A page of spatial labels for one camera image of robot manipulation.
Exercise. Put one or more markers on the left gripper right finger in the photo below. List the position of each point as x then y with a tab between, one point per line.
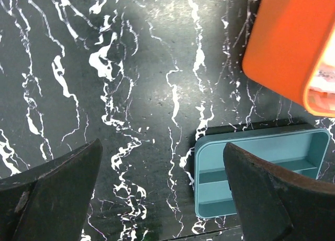
276	204

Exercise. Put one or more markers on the teal divided tray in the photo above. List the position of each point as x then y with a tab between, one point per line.
300	149

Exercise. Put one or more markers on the orange medicine box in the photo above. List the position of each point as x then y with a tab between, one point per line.
286	48

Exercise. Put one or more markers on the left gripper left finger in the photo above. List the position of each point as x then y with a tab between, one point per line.
50	201

